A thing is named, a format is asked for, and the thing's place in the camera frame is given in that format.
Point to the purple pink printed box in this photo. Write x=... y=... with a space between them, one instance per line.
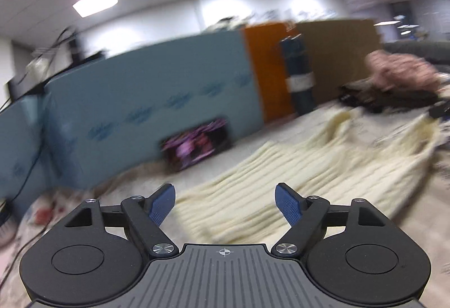
x=197 y=146

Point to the brown cardboard panel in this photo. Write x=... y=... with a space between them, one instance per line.
x=341 y=58

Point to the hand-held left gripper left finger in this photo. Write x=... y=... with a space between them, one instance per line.
x=163 y=204

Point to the dark blue rolled mat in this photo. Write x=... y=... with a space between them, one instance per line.
x=298 y=76

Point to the dark brown clothing pile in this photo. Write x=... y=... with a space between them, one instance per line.
x=383 y=97

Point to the orange partition panel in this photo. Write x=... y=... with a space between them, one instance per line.
x=269 y=72

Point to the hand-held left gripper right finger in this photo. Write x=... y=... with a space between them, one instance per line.
x=287 y=204

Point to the blue foam partition panel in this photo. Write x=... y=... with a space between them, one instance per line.
x=123 y=97

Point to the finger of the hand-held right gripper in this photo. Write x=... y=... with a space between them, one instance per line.
x=439 y=110

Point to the pink patterned garment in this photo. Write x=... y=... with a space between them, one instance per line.
x=400 y=71

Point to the square ceiling light panel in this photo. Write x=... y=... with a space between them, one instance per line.
x=95 y=1

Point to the cream knitted sweater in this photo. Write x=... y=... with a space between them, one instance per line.
x=281 y=167

